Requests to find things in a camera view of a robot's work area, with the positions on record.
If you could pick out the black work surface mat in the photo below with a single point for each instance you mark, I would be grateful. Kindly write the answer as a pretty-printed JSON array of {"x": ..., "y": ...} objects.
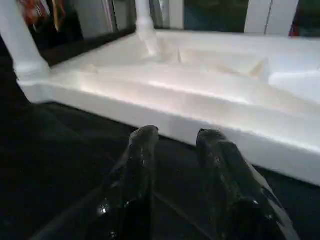
[{"x": 50, "y": 170}]

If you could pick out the white plastic table top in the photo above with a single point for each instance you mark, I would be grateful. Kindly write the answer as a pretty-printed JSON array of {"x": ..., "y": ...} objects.
[{"x": 200, "y": 85}]

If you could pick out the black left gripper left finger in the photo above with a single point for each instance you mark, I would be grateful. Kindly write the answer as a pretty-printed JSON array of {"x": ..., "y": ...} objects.
[{"x": 130, "y": 195}]

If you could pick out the white plastic table leg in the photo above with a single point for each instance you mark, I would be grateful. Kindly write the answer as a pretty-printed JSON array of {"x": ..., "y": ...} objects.
[
  {"x": 17, "y": 40},
  {"x": 145, "y": 25}
]

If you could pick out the white glass-door cabinet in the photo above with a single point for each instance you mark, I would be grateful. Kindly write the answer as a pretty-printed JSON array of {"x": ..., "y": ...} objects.
[{"x": 260, "y": 15}]

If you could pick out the grey curtain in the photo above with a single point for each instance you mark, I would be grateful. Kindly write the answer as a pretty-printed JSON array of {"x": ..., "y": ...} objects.
[{"x": 117, "y": 12}]

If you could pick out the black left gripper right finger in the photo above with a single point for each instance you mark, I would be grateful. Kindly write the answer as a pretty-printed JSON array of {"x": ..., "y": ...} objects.
[{"x": 235, "y": 195}]

